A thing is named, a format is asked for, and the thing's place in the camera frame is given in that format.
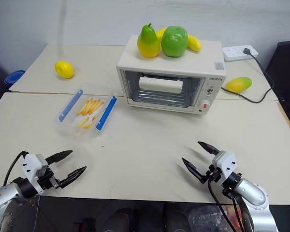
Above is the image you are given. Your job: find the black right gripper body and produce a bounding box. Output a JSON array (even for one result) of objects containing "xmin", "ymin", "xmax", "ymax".
[{"xmin": 200, "ymin": 164, "xmax": 224, "ymax": 184}]

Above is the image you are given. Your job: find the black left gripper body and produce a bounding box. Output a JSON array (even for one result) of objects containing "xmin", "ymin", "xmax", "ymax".
[{"xmin": 37, "ymin": 166, "xmax": 61, "ymax": 192}]

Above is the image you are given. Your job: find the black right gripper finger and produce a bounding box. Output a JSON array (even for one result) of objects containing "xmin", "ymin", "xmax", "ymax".
[
  {"xmin": 197, "ymin": 141, "xmax": 219, "ymax": 157},
  {"xmin": 181, "ymin": 157, "xmax": 207, "ymax": 183}
]

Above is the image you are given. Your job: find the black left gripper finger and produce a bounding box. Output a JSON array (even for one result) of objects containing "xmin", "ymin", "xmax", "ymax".
[
  {"xmin": 55, "ymin": 166, "xmax": 87, "ymax": 189},
  {"xmin": 46, "ymin": 150, "xmax": 73, "ymax": 166}
]

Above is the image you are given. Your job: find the white toaster oven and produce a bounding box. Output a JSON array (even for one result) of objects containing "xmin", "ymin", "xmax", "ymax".
[{"xmin": 116, "ymin": 34, "xmax": 227, "ymax": 116}]

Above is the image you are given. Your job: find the clear box with blue clips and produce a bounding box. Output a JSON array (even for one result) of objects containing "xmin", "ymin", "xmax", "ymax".
[{"xmin": 53, "ymin": 82, "xmax": 118, "ymax": 139}]

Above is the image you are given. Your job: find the french fries bunch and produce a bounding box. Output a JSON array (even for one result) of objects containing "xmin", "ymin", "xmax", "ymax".
[
  {"xmin": 76, "ymin": 97, "xmax": 105, "ymax": 116},
  {"xmin": 75, "ymin": 116, "xmax": 98, "ymax": 129}
]

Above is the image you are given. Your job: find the crumpled plastic bag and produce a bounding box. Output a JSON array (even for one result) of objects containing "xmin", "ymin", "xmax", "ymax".
[{"xmin": 188, "ymin": 204, "xmax": 245, "ymax": 232}]

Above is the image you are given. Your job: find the yellow green toy mango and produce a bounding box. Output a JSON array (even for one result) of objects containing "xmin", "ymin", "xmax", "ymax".
[{"xmin": 225, "ymin": 76, "xmax": 253, "ymax": 93}]

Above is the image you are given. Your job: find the yellow toy lemon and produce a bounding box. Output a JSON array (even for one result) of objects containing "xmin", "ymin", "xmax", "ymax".
[{"xmin": 54, "ymin": 60, "xmax": 75, "ymax": 79}]

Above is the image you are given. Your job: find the blue round object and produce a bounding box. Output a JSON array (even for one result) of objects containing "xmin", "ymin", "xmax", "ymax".
[{"xmin": 3, "ymin": 70, "xmax": 26, "ymax": 85}]

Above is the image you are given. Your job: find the white power strip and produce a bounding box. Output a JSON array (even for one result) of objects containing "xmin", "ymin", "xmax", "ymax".
[{"xmin": 222, "ymin": 44, "xmax": 260, "ymax": 62}]

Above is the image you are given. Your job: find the black chair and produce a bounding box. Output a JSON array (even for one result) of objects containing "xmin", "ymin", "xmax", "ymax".
[{"xmin": 265, "ymin": 41, "xmax": 290, "ymax": 137}]

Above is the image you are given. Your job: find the green toy apple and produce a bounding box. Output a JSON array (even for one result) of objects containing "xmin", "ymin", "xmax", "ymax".
[{"xmin": 161, "ymin": 26, "xmax": 189, "ymax": 58}]

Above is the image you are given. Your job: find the green yellow toy pear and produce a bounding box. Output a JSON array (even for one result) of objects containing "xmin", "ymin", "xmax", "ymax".
[{"xmin": 137, "ymin": 23, "xmax": 162, "ymax": 59}]

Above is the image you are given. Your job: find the small yellow toy fruit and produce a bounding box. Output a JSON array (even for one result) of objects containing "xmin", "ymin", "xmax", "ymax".
[{"xmin": 156, "ymin": 28, "xmax": 168, "ymax": 43}]

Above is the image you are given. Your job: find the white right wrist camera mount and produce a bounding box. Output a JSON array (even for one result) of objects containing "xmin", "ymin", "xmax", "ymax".
[{"xmin": 211, "ymin": 150, "xmax": 238, "ymax": 177}]

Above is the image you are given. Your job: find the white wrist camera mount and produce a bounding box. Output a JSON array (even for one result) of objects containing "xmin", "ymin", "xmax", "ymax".
[
  {"xmin": 22, "ymin": 153, "xmax": 49, "ymax": 194},
  {"xmin": 211, "ymin": 150, "xmax": 238, "ymax": 177}
]

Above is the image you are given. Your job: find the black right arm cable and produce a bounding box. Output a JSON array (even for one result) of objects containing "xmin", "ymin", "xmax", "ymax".
[{"xmin": 207, "ymin": 177, "xmax": 255, "ymax": 232}]

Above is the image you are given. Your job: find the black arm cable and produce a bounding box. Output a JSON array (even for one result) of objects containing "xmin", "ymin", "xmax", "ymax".
[
  {"xmin": 2, "ymin": 150, "xmax": 29, "ymax": 186},
  {"xmin": 207, "ymin": 177, "xmax": 255, "ymax": 232}
]

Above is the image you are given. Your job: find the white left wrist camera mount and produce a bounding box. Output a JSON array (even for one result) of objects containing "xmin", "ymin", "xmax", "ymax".
[{"xmin": 22, "ymin": 153, "xmax": 49, "ymax": 194}]

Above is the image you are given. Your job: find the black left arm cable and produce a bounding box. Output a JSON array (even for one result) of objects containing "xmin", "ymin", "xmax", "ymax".
[{"xmin": 2, "ymin": 150, "xmax": 29, "ymax": 186}]

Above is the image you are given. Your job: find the black power cord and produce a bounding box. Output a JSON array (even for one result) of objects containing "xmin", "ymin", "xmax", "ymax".
[{"xmin": 220, "ymin": 52, "xmax": 275, "ymax": 104}]

